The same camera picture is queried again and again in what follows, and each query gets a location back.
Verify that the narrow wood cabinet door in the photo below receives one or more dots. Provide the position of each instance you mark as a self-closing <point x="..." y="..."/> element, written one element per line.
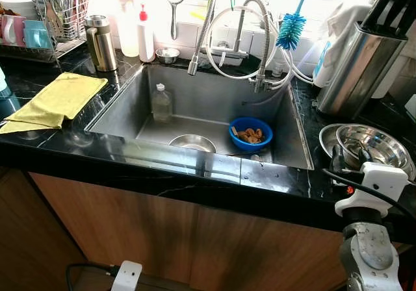
<point x="273" y="252"/>

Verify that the wood cabinet side panel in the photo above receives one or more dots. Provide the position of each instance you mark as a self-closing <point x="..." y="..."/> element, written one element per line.
<point x="26" y="239"/>

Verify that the shallow steel bowl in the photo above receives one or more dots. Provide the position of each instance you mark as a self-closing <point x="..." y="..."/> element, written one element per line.
<point x="192" y="144"/>

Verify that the blue bottle brush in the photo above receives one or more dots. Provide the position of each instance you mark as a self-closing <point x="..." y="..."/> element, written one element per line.
<point x="290" y="31"/>

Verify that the pink cup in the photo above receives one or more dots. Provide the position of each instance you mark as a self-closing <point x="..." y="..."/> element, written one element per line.
<point x="12" y="31"/>

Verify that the tiny steel bowl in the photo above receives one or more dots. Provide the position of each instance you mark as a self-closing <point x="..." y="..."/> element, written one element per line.
<point x="168" y="55"/>

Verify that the gold steel thermos mug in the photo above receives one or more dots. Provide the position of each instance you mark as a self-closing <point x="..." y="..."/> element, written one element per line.
<point x="101" y="44"/>

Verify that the wide wood cabinet door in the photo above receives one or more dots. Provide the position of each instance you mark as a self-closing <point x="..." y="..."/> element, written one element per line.
<point x="117" y="232"/>

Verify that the steel knife block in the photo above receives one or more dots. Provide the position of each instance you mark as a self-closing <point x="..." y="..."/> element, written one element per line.
<point x="357" y="70"/>

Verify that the steel spring faucet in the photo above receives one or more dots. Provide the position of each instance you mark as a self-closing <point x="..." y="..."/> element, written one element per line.
<point x="266" y="37"/>

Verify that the brown fried food pieces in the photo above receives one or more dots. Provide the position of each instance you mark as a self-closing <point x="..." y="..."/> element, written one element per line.
<point x="249" y="135"/>

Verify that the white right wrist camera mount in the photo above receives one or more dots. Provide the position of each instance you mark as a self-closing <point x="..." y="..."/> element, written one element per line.
<point x="380" y="180"/>

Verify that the clear plastic bottle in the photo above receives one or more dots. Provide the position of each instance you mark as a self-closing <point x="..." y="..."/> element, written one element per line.
<point x="162" y="104"/>

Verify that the pale yellow spray bottle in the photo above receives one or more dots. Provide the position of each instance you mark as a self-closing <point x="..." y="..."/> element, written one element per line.
<point x="128" y="31"/>

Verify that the blue plastic bowl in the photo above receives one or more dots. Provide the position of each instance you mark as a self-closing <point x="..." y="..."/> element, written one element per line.
<point x="242" y="145"/>

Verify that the medium steel bowl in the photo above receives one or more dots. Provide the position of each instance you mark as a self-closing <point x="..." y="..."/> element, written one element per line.
<point x="377" y="143"/>

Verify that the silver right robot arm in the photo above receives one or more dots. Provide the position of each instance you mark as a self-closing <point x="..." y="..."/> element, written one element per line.
<point x="370" y="255"/>

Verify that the large steel bowl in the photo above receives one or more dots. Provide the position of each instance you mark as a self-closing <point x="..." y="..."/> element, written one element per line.
<point x="327" y="138"/>

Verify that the white bottle red cap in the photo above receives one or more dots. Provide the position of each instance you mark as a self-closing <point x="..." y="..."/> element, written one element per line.
<point x="145" y="37"/>

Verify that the yellow cloth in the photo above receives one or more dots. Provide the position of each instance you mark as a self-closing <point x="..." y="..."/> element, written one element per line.
<point x="55" y="99"/>

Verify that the white towel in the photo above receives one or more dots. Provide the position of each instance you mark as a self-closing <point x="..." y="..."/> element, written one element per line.
<point x="344" y="21"/>

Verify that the stainless steel sink basin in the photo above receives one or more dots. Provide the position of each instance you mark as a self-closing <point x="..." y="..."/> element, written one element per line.
<point x="195" y="102"/>

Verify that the white ceramic bowl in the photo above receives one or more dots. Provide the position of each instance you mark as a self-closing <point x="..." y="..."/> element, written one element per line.
<point x="18" y="6"/>

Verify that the light blue cup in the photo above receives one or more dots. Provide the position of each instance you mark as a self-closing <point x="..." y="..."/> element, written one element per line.
<point x="36" y="34"/>

